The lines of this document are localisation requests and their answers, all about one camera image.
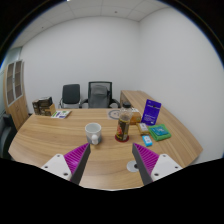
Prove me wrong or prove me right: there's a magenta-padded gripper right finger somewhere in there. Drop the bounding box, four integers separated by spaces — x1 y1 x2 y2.
131 142 184 186

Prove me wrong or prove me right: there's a black carton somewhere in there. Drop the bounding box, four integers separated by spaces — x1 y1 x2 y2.
38 96 54 108

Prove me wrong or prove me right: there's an orange-brown wooden box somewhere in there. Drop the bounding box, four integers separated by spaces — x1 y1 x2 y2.
129 111 142 125

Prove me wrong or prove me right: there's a wooden side desk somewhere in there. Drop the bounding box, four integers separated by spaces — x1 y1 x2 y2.
119 89 158 111

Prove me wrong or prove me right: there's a grey mesh-back office chair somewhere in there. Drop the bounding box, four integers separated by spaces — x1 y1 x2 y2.
80 81 121 109

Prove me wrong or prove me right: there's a black office chair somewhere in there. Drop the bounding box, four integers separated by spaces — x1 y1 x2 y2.
59 83 82 109

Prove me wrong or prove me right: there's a green flat box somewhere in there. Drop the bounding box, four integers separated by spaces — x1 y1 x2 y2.
147 123 172 142

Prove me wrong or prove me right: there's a green and white leaflet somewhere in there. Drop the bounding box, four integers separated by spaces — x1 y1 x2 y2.
50 109 72 120

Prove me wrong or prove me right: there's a dark brown carton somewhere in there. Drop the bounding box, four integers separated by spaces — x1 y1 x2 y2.
31 99 41 115

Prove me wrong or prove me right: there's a clear bottle with dark label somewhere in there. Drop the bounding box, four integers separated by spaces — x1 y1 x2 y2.
115 102 134 143

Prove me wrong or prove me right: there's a round grey cable grommet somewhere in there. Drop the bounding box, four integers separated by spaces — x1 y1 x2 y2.
126 160 140 173

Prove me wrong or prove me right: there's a black armchair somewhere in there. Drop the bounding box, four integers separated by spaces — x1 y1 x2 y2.
0 113 18 160

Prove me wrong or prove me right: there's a small blue box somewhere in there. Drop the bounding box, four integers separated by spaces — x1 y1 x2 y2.
141 134 154 148

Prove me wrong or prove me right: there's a purple standing card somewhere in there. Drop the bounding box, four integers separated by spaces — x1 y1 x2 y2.
140 98 162 126

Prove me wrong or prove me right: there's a wooden shelf cabinet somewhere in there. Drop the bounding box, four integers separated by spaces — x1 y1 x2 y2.
3 59 30 130

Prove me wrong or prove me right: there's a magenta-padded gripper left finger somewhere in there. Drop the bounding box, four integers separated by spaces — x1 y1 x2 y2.
41 142 92 185

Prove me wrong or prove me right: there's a white and grey mug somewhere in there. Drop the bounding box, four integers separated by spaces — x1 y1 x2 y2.
84 122 102 146

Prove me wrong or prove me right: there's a small tan box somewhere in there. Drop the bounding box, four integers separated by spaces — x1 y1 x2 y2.
136 122 150 136

